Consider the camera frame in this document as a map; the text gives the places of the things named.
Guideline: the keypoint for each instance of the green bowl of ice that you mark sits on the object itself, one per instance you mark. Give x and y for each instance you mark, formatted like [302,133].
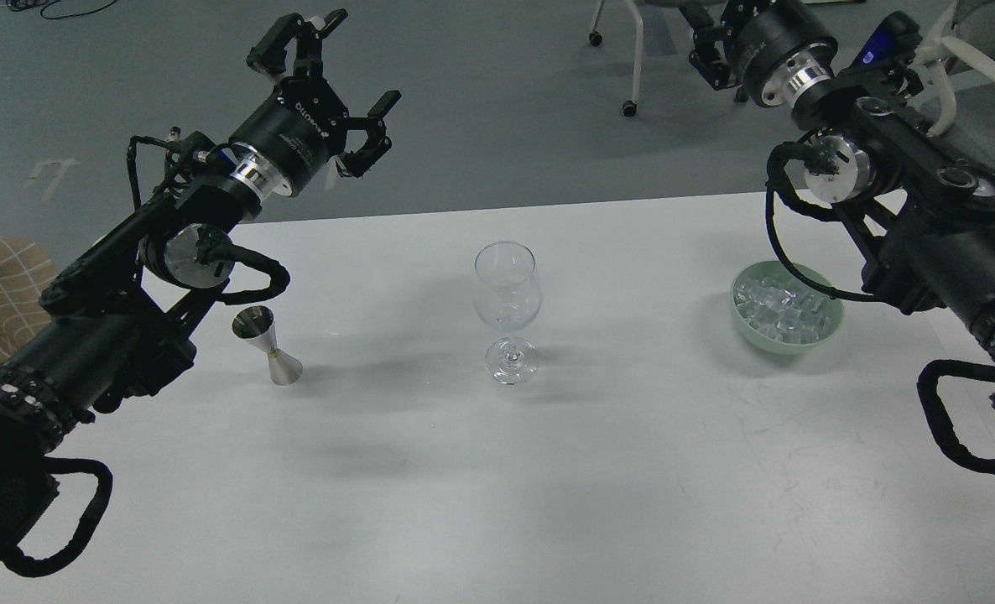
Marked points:
[775,312]

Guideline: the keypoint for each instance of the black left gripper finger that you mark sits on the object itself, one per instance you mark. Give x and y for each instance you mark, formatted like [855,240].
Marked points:
[292,46]
[356,163]

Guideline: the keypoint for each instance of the steel cocktail jigger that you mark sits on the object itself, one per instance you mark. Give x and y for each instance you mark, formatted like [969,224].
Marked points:
[256,326]

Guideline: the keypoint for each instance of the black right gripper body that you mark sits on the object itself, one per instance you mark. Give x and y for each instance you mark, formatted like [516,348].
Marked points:
[769,40]

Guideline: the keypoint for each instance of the white grey office chair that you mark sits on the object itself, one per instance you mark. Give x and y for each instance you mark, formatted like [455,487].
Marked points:
[962,39]

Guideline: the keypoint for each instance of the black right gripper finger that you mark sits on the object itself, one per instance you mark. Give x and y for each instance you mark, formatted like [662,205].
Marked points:
[706,54]

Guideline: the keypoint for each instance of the clear wine glass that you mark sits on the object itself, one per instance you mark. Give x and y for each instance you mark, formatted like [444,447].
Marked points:
[507,297]

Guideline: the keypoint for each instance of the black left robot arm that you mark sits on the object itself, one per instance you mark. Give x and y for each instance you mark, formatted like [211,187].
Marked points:
[121,316]

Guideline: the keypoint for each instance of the white rolling chair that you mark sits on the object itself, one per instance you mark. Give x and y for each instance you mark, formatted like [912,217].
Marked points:
[630,106]

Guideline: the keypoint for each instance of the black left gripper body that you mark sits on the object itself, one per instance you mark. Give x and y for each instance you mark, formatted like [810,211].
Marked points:
[297,129]

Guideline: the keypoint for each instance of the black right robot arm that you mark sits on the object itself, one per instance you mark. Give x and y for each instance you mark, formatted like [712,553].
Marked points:
[921,213]

